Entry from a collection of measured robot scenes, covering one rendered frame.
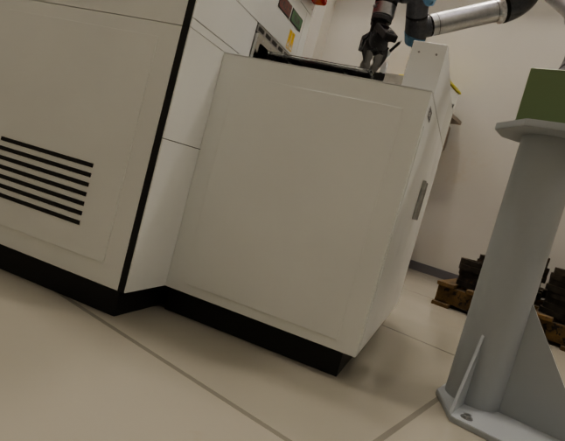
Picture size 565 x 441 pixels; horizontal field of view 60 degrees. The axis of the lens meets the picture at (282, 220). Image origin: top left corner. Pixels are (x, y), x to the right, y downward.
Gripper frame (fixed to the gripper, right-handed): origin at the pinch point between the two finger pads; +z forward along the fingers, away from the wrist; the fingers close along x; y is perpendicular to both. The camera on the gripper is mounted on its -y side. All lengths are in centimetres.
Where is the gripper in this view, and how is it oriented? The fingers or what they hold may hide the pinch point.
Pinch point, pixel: (368, 74)
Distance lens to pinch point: 178.0
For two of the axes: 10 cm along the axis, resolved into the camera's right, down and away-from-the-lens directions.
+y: -2.4, -1.4, 9.6
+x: -9.3, -2.3, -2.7
